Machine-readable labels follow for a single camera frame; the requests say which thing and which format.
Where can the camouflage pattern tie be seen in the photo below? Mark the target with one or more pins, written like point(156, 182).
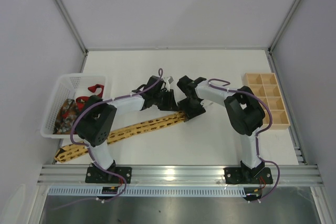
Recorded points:
point(66, 117)

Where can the aluminium mounting rail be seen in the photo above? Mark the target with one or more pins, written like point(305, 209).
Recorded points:
point(179, 175)

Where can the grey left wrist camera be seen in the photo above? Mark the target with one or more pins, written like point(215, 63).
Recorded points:
point(168, 80)

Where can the white slotted cable duct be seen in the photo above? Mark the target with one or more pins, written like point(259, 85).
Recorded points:
point(142, 191)

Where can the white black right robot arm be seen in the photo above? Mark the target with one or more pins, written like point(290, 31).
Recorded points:
point(244, 112)

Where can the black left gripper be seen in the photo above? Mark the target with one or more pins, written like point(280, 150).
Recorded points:
point(165, 98)

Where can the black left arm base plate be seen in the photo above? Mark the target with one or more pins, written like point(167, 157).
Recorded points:
point(95, 175)

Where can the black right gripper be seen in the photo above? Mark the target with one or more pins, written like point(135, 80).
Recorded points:
point(192, 102)

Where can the wooden compartment box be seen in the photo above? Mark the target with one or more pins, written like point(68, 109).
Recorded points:
point(266, 87)

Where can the white plastic basket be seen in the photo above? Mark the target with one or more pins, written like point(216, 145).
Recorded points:
point(67, 89)

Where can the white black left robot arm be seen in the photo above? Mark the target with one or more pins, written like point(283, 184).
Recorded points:
point(95, 120)

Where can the yellow beetle print tie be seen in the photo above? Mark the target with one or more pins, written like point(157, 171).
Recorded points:
point(69, 152)

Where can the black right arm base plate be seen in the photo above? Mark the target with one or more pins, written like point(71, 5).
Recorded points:
point(236, 175)

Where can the red tie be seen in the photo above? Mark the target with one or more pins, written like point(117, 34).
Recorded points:
point(96, 89)

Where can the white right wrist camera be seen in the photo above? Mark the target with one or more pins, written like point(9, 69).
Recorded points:
point(206, 103)

